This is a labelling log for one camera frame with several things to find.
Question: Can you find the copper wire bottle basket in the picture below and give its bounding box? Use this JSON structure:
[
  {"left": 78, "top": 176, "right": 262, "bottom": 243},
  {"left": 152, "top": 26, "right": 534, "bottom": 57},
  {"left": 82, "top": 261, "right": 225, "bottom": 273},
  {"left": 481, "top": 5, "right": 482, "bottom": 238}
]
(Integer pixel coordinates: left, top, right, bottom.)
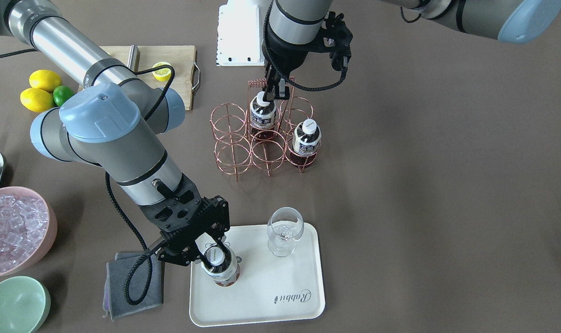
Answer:
[{"left": 209, "top": 78, "right": 321, "bottom": 177}]

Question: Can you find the white rabbit serving tray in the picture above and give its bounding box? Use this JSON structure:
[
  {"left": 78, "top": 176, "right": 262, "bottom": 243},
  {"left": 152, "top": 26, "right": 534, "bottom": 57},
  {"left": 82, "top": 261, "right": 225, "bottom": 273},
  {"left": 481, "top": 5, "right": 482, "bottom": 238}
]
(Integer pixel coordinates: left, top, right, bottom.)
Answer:
[{"left": 189, "top": 223, "right": 326, "bottom": 327}]

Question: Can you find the wooden cutting board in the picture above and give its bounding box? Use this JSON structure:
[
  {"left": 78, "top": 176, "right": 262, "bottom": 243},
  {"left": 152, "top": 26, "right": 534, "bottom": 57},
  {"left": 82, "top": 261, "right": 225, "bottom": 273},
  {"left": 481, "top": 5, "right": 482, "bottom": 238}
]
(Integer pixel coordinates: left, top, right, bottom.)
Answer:
[{"left": 101, "top": 45, "right": 196, "bottom": 111}]

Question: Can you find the green ceramic bowl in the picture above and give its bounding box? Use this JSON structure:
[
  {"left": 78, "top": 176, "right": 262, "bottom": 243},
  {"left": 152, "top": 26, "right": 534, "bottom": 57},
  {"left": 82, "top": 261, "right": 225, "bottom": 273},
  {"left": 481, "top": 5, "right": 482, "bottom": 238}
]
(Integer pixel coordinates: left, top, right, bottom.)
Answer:
[{"left": 0, "top": 276, "right": 51, "bottom": 333}]

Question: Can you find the yellow lemon upper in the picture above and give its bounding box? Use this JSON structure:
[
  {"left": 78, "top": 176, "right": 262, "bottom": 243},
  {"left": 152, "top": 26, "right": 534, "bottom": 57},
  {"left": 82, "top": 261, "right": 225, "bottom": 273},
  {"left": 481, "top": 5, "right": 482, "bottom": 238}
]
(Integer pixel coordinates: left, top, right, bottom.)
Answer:
[{"left": 29, "top": 69, "right": 62, "bottom": 93}]

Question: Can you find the pink bowl of ice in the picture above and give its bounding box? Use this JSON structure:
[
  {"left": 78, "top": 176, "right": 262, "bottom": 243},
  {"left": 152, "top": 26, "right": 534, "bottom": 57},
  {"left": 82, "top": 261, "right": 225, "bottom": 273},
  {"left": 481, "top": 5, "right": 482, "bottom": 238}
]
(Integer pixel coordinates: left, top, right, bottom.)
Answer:
[{"left": 0, "top": 187, "right": 57, "bottom": 277}]

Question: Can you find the green lime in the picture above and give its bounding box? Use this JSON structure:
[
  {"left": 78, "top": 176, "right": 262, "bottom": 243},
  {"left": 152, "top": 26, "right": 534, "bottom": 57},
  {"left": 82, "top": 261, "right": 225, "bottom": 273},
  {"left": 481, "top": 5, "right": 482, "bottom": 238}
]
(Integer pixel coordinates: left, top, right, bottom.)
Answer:
[{"left": 52, "top": 85, "right": 76, "bottom": 107}]

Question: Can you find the yellow lemon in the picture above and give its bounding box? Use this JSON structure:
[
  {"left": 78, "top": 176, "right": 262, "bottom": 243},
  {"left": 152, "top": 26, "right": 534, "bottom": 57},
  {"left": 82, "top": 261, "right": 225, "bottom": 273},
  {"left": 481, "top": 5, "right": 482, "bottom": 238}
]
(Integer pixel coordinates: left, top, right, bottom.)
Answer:
[
  {"left": 29, "top": 69, "right": 62, "bottom": 93},
  {"left": 20, "top": 88, "right": 55, "bottom": 112}
]

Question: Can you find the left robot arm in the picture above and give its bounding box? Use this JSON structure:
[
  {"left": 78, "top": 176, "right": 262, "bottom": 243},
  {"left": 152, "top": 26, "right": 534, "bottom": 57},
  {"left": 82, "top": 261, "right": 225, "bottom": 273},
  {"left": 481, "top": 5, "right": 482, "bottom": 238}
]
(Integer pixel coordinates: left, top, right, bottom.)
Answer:
[{"left": 260, "top": 0, "right": 561, "bottom": 102}]

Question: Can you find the tea bottle white cap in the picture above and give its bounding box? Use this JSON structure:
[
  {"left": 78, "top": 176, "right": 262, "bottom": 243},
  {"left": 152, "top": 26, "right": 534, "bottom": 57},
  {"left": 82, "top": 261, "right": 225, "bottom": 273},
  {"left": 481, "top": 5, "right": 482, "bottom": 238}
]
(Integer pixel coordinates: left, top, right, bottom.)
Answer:
[{"left": 201, "top": 245, "right": 242, "bottom": 287}]

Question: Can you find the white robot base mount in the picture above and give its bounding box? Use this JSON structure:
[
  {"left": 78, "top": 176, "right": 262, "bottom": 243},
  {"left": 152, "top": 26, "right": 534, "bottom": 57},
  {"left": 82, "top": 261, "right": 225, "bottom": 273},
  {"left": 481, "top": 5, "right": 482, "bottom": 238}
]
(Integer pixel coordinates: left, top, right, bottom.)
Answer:
[{"left": 216, "top": 0, "right": 271, "bottom": 66}]

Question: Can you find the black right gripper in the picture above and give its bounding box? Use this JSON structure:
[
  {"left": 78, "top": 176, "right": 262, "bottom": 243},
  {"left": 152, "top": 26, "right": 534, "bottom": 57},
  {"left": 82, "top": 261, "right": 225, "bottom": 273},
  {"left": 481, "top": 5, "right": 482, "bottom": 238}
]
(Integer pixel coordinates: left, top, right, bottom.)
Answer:
[{"left": 140, "top": 176, "right": 236, "bottom": 270}]

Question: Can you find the grey folded cloth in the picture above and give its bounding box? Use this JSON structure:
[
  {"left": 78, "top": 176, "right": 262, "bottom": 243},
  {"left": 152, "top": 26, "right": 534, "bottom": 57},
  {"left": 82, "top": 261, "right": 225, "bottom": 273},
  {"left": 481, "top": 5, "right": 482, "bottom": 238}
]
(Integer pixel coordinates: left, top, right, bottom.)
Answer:
[{"left": 103, "top": 252, "right": 164, "bottom": 321}]

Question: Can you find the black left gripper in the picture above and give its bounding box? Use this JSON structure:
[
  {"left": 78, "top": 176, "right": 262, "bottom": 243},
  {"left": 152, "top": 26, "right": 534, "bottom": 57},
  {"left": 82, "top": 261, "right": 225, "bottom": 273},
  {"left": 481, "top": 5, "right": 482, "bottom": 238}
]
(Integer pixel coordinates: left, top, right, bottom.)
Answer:
[{"left": 262, "top": 12, "right": 353, "bottom": 103}]

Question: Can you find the clear wine glass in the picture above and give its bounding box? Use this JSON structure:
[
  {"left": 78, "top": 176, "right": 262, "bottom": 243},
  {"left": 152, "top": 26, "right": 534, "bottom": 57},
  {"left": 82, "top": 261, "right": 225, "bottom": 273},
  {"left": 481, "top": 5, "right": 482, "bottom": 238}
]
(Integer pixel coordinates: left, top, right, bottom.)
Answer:
[{"left": 267, "top": 207, "right": 305, "bottom": 257}]

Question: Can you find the yellow lemon lower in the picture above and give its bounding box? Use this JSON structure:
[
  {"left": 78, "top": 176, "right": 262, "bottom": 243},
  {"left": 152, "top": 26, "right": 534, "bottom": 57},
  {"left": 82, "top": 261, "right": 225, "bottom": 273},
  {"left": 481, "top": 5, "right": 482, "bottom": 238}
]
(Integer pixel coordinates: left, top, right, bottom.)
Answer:
[{"left": 20, "top": 88, "right": 55, "bottom": 112}]

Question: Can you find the steel muddler black tip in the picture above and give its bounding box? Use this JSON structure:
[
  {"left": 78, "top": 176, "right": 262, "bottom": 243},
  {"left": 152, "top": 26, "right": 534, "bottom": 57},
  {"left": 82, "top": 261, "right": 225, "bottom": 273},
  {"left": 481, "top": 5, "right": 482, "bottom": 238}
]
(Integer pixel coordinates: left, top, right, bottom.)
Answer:
[{"left": 127, "top": 44, "right": 140, "bottom": 72}]

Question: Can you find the half lemon slice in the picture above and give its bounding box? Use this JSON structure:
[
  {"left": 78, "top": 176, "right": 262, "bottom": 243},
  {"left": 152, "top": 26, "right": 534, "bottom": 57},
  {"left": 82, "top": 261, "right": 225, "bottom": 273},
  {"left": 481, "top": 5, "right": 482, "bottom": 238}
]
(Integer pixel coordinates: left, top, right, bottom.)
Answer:
[{"left": 152, "top": 62, "right": 175, "bottom": 82}]

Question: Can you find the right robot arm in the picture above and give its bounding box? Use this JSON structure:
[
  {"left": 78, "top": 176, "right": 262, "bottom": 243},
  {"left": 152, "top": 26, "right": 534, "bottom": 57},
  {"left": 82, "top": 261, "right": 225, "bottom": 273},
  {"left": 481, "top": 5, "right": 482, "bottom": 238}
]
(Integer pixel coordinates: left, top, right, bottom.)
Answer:
[{"left": 0, "top": 0, "right": 235, "bottom": 268}]

